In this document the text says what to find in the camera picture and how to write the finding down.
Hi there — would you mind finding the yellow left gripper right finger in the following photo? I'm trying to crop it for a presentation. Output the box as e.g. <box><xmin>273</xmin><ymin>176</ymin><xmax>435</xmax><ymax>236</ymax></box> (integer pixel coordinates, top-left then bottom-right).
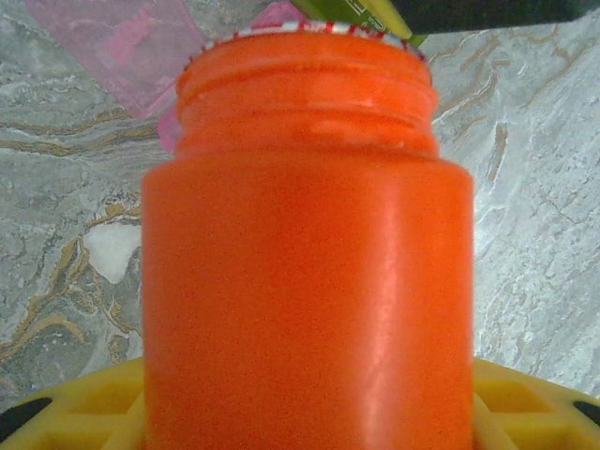
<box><xmin>471</xmin><ymin>358</ymin><xmax>600</xmax><ymax>450</ymax></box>

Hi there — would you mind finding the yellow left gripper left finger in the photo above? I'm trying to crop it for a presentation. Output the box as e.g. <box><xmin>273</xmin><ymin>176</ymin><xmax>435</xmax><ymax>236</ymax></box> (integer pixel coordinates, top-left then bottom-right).
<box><xmin>0</xmin><ymin>358</ymin><xmax>147</xmax><ymax>450</ymax></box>

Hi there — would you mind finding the orange plastic pill bottle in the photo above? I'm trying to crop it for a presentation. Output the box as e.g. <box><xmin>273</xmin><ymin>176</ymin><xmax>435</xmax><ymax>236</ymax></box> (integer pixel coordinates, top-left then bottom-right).
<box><xmin>140</xmin><ymin>21</ymin><xmax>475</xmax><ymax>450</ymax></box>

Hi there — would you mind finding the pink pill box blank lid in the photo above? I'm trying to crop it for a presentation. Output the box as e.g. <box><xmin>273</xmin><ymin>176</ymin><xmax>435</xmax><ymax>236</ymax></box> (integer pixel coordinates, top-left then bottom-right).
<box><xmin>25</xmin><ymin>0</ymin><xmax>206</xmax><ymax>154</ymax></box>

